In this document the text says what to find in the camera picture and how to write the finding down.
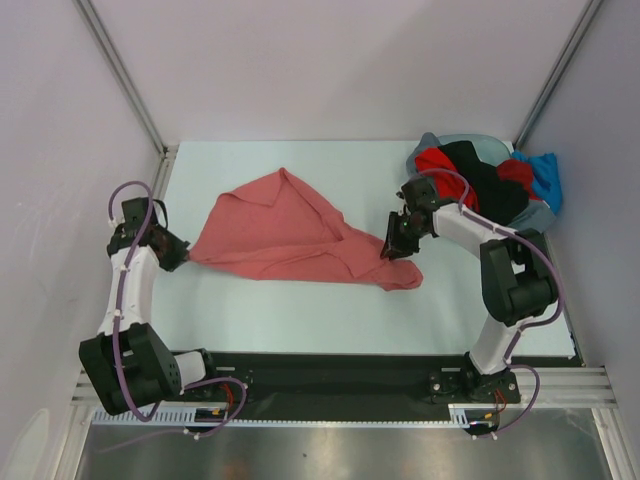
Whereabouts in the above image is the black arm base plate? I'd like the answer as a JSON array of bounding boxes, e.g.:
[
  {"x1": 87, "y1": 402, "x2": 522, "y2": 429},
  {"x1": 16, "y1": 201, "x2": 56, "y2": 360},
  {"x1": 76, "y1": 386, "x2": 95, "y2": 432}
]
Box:
[{"x1": 165, "y1": 350, "x2": 523, "y2": 420}]

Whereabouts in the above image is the bright red t shirt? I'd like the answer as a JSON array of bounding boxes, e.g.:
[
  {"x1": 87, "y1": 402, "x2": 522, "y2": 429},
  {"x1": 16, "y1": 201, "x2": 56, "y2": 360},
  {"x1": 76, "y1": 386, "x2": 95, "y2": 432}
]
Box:
[{"x1": 413, "y1": 147, "x2": 479, "y2": 211}]

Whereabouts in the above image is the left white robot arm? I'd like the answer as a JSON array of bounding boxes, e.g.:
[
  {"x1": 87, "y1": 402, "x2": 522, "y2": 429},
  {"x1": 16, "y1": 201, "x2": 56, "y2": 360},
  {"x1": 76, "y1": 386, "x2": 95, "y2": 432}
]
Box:
[{"x1": 79, "y1": 197, "x2": 221, "y2": 415}]

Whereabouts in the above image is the pink t shirt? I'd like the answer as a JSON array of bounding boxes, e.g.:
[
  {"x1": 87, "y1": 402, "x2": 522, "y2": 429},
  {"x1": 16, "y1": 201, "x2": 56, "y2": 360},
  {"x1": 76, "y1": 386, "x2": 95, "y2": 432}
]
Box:
[{"x1": 189, "y1": 168, "x2": 423, "y2": 291}]

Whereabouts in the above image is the aluminium corner post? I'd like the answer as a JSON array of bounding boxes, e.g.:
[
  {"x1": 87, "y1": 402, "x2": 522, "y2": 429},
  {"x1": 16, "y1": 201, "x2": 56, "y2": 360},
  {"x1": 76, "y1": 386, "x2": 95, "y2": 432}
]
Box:
[
  {"x1": 512, "y1": 0, "x2": 606, "y2": 149},
  {"x1": 74, "y1": 0, "x2": 176, "y2": 161}
]

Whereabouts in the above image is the right aluminium corner post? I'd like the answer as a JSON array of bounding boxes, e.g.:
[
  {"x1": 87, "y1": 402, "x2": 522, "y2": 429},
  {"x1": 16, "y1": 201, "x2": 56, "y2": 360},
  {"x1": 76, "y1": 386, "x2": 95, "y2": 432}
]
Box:
[{"x1": 512, "y1": 0, "x2": 606, "y2": 149}]

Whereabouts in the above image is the black t shirt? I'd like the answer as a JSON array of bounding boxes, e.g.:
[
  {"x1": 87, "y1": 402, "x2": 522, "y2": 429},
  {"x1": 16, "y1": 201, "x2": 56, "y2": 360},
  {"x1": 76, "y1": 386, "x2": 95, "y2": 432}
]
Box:
[{"x1": 439, "y1": 140, "x2": 529, "y2": 226}]

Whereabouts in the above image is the grey blue t shirt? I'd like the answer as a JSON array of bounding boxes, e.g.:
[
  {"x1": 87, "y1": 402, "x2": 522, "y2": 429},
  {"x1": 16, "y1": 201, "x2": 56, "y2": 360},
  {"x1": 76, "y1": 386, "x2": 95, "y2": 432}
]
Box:
[{"x1": 406, "y1": 163, "x2": 556, "y2": 232}]

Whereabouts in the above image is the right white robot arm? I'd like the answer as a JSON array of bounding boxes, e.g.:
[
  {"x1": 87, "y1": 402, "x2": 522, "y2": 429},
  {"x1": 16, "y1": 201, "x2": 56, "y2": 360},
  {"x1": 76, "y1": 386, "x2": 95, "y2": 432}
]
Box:
[{"x1": 381, "y1": 176, "x2": 564, "y2": 401}]

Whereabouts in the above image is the aluminium front frame rail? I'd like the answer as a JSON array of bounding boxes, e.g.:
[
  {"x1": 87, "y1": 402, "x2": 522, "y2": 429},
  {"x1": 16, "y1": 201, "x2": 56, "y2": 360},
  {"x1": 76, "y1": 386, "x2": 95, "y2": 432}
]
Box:
[{"x1": 71, "y1": 367, "x2": 618, "y2": 409}]

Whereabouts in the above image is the dark red t shirt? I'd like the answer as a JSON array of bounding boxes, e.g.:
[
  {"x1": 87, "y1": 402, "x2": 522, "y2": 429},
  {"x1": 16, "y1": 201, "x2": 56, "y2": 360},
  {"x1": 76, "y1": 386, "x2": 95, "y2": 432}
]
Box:
[{"x1": 496, "y1": 158, "x2": 539, "y2": 200}]

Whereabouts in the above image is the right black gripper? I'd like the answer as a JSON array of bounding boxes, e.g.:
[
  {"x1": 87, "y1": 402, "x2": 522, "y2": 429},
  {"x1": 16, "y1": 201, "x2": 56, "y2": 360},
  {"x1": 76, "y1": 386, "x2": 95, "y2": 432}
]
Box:
[{"x1": 380, "y1": 211, "x2": 428, "y2": 260}]

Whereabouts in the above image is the left aluminium corner post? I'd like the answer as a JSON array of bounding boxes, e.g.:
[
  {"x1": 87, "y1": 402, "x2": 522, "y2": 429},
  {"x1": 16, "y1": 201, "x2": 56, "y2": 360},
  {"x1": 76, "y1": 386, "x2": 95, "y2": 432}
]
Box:
[{"x1": 74, "y1": 0, "x2": 176, "y2": 161}]

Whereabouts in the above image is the white slotted cable duct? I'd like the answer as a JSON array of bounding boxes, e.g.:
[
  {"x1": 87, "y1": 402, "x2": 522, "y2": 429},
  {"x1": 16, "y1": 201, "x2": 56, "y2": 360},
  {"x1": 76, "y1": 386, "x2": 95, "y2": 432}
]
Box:
[{"x1": 91, "y1": 403, "x2": 496, "y2": 432}]

